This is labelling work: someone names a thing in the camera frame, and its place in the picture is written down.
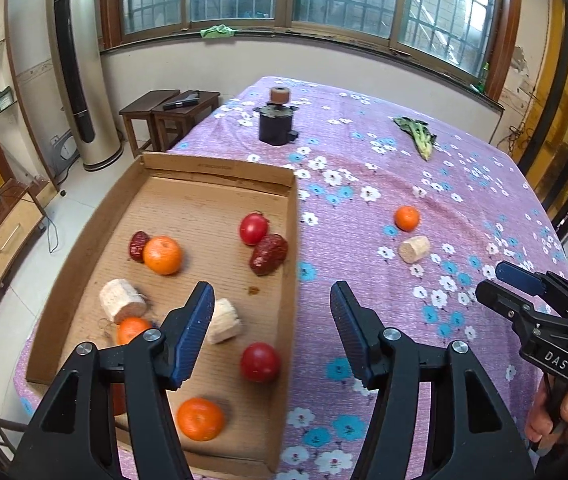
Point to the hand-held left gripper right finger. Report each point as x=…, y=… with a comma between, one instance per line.
x=351, y=330

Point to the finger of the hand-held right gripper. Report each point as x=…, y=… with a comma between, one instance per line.
x=519, y=275
x=499, y=297

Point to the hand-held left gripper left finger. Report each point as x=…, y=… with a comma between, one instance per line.
x=193, y=330

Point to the large red tomato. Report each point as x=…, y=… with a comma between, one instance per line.
x=260, y=362

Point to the large wrinkled red date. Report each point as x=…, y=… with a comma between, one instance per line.
x=269, y=254

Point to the small red tomato with stem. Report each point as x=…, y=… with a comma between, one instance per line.
x=254, y=228

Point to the cardboard box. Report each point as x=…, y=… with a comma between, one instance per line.
x=198, y=205

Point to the small orange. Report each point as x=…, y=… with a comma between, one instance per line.
x=407, y=218

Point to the green leafy vegetable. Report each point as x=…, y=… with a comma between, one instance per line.
x=416, y=135

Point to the green bottle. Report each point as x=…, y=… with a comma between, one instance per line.
x=485, y=76

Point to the low wooden cabinet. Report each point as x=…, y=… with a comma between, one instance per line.
x=3, y=240

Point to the dark wooden stool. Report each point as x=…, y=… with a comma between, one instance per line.
x=141, y=105
x=203, y=110

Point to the black cylindrical device brown knob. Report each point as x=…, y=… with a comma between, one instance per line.
x=276, y=122

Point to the black remote control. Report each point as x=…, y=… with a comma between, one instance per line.
x=181, y=101

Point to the gold tower air conditioner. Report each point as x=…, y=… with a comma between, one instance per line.
x=76, y=60

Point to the green cloth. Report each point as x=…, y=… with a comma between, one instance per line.
x=217, y=31

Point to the small green white box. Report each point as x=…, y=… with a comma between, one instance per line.
x=2, y=97

